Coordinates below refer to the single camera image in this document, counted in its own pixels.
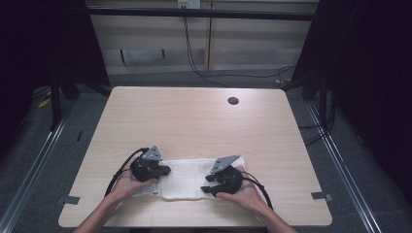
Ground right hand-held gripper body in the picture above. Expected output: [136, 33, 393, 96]
[209, 154, 245, 197]

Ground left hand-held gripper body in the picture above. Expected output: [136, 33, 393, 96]
[129, 145, 164, 183]

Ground white towel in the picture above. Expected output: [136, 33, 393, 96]
[131, 156, 247, 201]

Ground person's left hand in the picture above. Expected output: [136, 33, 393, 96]
[112, 159, 160, 202]

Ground person's right hand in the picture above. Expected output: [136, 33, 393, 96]
[215, 165, 266, 214]

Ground grey tape piece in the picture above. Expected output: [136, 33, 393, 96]
[310, 191, 334, 202]
[55, 195, 81, 206]

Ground black metal stand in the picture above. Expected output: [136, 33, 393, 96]
[48, 73, 81, 132]
[281, 71, 328, 125]

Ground yellow floor strip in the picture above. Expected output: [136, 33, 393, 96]
[36, 96, 52, 110]

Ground black horizontal bar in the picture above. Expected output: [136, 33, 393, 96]
[86, 7, 317, 22]

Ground dark curtain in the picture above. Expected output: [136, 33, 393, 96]
[291, 0, 412, 197]
[0, 0, 111, 161]

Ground white power outlet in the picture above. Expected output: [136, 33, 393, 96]
[177, 0, 202, 10]

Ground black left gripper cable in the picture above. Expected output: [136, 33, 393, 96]
[104, 147, 151, 198]

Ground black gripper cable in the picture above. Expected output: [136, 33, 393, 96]
[240, 170, 274, 211]
[104, 147, 151, 198]

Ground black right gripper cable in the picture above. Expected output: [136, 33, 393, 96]
[240, 170, 274, 211]

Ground black floor cables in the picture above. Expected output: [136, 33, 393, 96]
[297, 91, 338, 148]

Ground black wall cable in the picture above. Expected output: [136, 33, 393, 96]
[182, 16, 297, 88]

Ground metal floor rail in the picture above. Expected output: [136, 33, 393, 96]
[305, 101, 384, 233]
[0, 105, 76, 233]

